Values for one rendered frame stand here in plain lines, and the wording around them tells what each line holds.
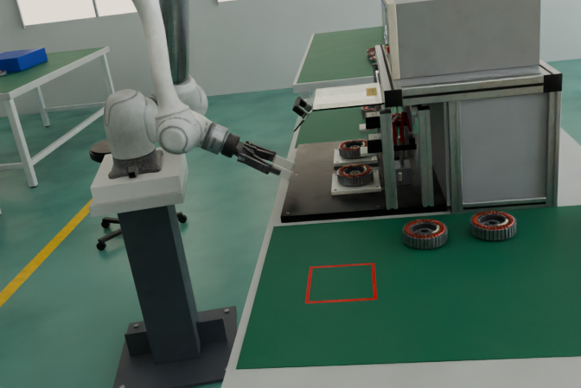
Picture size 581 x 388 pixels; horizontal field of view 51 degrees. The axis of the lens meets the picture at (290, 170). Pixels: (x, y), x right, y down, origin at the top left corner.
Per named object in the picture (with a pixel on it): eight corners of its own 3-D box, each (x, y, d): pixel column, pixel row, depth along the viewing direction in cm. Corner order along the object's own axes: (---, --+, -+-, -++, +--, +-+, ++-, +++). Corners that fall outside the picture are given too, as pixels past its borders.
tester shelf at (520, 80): (385, 107, 157) (384, 91, 156) (375, 57, 220) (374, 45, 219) (562, 91, 151) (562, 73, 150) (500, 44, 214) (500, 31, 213)
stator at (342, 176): (337, 188, 185) (335, 177, 183) (338, 174, 195) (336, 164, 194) (373, 186, 183) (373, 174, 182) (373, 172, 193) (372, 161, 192)
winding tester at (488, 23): (392, 80, 165) (386, 3, 158) (384, 51, 206) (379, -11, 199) (539, 65, 160) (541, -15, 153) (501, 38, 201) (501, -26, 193)
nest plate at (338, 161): (334, 166, 206) (333, 163, 205) (335, 151, 220) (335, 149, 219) (378, 162, 204) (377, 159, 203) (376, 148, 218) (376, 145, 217)
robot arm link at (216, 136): (199, 152, 186) (217, 160, 186) (209, 127, 182) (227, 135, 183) (206, 143, 194) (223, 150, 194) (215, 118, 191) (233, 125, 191)
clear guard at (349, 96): (293, 131, 169) (290, 111, 167) (300, 109, 191) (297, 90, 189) (411, 121, 165) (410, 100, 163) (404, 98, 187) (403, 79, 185)
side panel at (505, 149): (451, 214, 167) (448, 101, 155) (450, 209, 169) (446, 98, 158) (558, 206, 163) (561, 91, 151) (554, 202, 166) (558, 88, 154)
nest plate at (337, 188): (331, 195, 184) (331, 191, 183) (333, 176, 197) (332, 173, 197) (381, 191, 182) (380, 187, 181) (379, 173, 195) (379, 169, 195)
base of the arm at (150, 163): (106, 184, 206) (102, 169, 204) (114, 159, 226) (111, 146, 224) (160, 176, 208) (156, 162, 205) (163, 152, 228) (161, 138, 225)
